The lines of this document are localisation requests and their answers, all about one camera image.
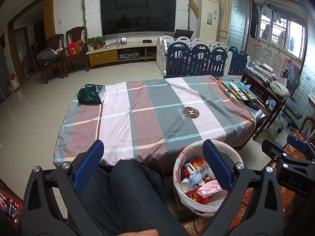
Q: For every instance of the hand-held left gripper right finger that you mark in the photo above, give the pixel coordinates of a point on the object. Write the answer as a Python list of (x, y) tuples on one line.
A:
[(216, 164)]

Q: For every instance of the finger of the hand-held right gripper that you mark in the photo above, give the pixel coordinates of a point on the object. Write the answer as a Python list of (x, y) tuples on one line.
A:
[(272, 150), (299, 142)]

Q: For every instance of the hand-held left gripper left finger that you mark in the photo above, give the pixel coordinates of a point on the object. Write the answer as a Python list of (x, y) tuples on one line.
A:
[(89, 162)]

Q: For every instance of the blue and white wrapper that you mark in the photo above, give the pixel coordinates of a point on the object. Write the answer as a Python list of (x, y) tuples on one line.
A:
[(200, 176)]

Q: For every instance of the white mesh trash bin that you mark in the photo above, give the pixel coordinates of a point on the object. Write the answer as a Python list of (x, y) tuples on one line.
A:
[(236, 157)]

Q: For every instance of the pink plastic bag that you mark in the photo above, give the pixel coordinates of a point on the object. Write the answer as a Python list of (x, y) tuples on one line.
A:
[(209, 189)]

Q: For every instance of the person's left hand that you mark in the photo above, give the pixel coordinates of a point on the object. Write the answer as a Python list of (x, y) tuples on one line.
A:
[(137, 233)]

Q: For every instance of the blue printed bag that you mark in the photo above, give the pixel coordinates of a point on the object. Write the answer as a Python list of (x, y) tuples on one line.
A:
[(293, 107)]

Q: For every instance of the person's left leg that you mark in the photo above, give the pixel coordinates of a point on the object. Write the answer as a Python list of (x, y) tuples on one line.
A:
[(88, 206)]

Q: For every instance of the person's leg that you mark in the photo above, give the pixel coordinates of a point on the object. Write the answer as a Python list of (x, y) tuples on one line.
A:
[(140, 191), (88, 206)]

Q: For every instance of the grey green cushion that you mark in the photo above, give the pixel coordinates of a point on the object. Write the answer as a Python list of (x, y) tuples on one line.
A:
[(279, 89)]

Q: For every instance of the person's right leg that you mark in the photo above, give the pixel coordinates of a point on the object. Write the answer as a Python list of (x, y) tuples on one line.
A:
[(140, 191)]

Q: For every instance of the dark wooden side table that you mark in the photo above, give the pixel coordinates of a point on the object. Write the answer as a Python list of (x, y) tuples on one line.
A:
[(264, 91)]

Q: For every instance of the red patterned seat cushion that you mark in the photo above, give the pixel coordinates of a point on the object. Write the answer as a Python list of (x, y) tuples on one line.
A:
[(9, 209), (236, 223)]

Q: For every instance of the blue child backpack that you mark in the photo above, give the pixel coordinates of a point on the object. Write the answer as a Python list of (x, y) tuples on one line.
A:
[(293, 76)]

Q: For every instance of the plaid tablecloth table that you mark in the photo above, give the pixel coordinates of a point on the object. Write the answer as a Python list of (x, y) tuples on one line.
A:
[(147, 127)]

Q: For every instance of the dark green gift bag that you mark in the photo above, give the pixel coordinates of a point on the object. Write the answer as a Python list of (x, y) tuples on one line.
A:
[(89, 94)]

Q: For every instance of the stack of books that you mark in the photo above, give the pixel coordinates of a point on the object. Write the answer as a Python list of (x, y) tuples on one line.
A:
[(264, 70)]

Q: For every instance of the barred window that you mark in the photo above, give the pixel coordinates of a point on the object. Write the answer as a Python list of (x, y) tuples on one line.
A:
[(295, 38)]

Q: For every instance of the wooden television cabinet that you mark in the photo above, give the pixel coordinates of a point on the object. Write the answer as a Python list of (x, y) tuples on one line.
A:
[(103, 57)]

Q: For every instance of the blue and white playpen fence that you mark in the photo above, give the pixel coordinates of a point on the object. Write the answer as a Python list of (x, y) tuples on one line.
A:
[(201, 59)]

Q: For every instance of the red and white bag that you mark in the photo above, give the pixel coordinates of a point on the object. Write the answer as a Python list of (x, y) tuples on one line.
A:
[(14, 81)]

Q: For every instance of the black audio receiver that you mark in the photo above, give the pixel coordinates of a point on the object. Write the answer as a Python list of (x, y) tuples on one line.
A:
[(129, 54)]

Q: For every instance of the red gift box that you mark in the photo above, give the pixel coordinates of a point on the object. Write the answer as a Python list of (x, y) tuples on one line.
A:
[(75, 48)]

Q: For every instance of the dark clothes bundle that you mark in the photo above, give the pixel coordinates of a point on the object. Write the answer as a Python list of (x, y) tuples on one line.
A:
[(47, 54)]

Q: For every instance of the potted plant in white pot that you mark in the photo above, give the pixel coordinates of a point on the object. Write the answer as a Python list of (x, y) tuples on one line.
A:
[(90, 46)]

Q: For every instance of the potted plant in red pot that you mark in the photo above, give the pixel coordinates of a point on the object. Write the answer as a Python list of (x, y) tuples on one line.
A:
[(99, 43)]

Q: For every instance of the white router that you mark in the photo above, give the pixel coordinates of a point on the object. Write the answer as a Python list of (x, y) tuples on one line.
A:
[(112, 45)]

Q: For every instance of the grey refrigerator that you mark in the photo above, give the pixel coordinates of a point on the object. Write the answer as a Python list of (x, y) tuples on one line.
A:
[(3, 73)]

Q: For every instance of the small desk clock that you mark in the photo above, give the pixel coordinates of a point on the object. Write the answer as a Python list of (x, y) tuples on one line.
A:
[(123, 41)]

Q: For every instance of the black set-top box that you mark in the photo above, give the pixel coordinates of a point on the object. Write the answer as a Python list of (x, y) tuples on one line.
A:
[(147, 40)]

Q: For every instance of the black monitor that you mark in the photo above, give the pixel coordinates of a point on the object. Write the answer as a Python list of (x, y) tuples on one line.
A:
[(183, 34)]

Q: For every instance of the hanging clothes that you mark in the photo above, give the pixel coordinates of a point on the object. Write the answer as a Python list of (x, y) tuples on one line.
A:
[(268, 11)]

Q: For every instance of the beige curtain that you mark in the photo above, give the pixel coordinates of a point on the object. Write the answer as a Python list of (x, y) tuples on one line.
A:
[(223, 12)]

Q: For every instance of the green ivy vine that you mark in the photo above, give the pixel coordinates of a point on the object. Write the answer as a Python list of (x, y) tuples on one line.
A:
[(85, 9), (189, 7)]

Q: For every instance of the white standing air conditioner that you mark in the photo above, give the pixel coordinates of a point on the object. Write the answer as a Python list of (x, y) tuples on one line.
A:
[(204, 12)]

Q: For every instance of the pink wall poster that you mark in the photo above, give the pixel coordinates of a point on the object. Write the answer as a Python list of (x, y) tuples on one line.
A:
[(286, 66)]

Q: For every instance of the yellow wall chart poster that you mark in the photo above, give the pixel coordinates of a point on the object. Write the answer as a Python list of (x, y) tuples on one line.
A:
[(276, 62)]

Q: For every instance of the white wall chart poster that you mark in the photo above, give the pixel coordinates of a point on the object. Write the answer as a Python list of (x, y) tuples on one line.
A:
[(266, 56), (256, 51)]

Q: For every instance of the black wall television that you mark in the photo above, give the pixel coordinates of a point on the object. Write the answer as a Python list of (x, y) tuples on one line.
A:
[(137, 14)]

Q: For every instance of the diagonal wooden wall shelf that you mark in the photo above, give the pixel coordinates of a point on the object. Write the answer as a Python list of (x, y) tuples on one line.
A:
[(194, 9)]

